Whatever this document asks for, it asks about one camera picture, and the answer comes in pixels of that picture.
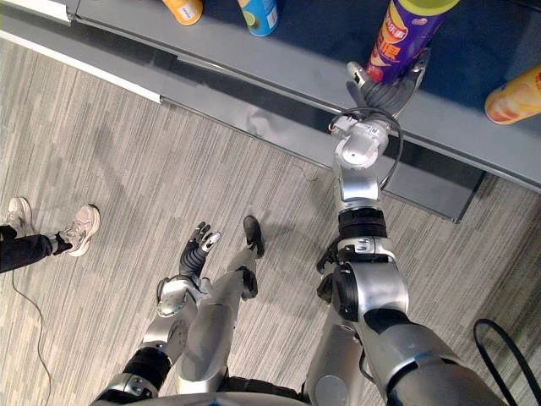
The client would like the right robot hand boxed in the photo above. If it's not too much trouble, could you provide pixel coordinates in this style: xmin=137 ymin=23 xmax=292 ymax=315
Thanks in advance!
xmin=346 ymin=47 xmax=432 ymax=118

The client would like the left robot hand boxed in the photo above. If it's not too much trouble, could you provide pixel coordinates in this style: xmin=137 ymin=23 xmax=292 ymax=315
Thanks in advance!
xmin=178 ymin=221 xmax=222 ymax=282

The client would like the purple chips can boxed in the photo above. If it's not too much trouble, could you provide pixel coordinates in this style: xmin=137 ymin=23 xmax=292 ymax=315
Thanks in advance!
xmin=365 ymin=0 xmax=461 ymax=85

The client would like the grey metal shelf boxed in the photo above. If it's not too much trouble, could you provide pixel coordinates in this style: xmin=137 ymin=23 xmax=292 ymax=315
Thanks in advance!
xmin=0 ymin=0 xmax=541 ymax=224

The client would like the yellow orange chips can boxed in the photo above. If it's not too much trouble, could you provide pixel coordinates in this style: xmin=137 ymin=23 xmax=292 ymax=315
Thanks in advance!
xmin=484 ymin=64 xmax=541 ymax=125

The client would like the blue chips can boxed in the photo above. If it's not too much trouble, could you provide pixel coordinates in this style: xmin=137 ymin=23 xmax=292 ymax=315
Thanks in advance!
xmin=237 ymin=0 xmax=279 ymax=37

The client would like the left silver robot leg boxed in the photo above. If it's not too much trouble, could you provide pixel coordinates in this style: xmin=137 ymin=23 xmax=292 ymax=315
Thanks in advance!
xmin=175 ymin=215 xmax=265 ymax=397

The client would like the beige sneaker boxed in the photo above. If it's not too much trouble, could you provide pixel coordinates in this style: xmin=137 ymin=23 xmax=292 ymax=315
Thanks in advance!
xmin=58 ymin=204 xmax=101 ymax=257
xmin=3 ymin=196 xmax=35 ymax=236

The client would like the silver robot torso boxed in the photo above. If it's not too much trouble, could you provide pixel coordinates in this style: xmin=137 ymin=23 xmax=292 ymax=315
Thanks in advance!
xmin=143 ymin=391 xmax=314 ymax=406

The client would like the person's leg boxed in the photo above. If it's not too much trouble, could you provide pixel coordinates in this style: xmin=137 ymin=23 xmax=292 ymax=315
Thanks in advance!
xmin=0 ymin=225 xmax=73 ymax=275

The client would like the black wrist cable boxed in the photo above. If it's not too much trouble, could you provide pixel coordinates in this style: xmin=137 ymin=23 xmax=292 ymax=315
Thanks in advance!
xmin=333 ymin=107 xmax=403 ymax=189

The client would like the thin black floor cable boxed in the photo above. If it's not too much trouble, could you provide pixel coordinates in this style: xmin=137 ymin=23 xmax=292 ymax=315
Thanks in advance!
xmin=10 ymin=268 xmax=52 ymax=406

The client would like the thick black cable loop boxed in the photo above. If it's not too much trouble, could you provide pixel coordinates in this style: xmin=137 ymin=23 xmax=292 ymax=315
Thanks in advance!
xmin=473 ymin=318 xmax=541 ymax=406

